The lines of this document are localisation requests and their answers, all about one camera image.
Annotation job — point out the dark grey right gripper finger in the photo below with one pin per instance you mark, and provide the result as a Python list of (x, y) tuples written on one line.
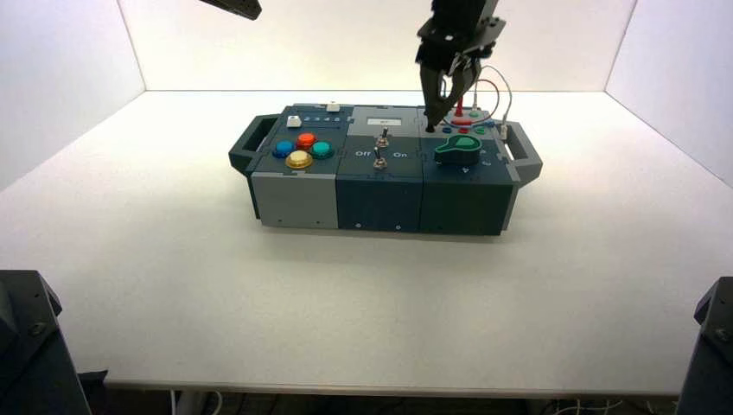
[(465, 74), (432, 97)]

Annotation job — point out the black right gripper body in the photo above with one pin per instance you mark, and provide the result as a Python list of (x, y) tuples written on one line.
[(458, 28)]

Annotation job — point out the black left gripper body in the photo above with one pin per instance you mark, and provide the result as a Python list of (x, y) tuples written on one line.
[(237, 7)]

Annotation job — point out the green rotary knob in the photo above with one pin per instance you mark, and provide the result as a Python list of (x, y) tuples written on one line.
[(458, 148)]

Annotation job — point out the white display label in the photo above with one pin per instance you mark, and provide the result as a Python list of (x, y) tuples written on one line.
[(383, 121)]

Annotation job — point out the small white slider cap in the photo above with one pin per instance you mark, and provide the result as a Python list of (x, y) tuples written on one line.
[(332, 106), (294, 121)]

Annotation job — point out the green push button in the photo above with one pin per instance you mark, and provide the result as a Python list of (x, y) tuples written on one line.
[(322, 150)]

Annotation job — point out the red push button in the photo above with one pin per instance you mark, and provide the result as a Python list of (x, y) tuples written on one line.
[(306, 140)]

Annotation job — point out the yellow push button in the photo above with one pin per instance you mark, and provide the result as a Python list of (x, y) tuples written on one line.
[(299, 160)]

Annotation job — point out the blue push button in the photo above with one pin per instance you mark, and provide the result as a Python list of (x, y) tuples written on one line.
[(284, 149)]

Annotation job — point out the blue grey task box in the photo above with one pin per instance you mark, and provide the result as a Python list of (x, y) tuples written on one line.
[(298, 200)]

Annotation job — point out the metal toggle switch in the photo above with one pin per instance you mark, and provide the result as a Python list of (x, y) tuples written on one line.
[(378, 160), (384, 137)]

